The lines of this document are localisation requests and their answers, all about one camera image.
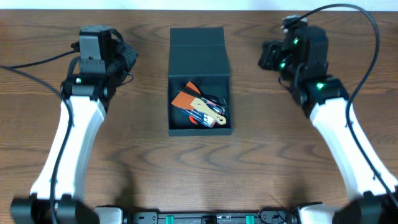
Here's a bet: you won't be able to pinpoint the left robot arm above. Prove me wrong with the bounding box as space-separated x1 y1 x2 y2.
10 39 138 223

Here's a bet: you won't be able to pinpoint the orange scraper wooden handle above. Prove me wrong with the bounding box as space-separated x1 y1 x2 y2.
170 81 227 126

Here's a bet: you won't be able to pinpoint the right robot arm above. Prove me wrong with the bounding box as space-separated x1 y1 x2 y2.
258 26 397 223

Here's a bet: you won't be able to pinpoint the clear precision screwdriver case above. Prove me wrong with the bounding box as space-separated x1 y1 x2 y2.
189 98 227 128

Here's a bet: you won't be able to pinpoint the dark green box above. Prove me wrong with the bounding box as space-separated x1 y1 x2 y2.
167 27 233 136

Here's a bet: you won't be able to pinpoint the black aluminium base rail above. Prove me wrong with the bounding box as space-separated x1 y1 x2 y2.
93 205 324 224

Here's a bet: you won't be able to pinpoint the black steel claw hammer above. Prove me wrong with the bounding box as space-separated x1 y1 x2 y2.
178 88 226 114

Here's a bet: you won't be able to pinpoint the red handled pliers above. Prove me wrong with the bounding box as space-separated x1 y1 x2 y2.
188 116 198 125

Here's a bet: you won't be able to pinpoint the black handled screwdriver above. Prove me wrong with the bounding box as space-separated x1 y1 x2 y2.
201 95 227 108

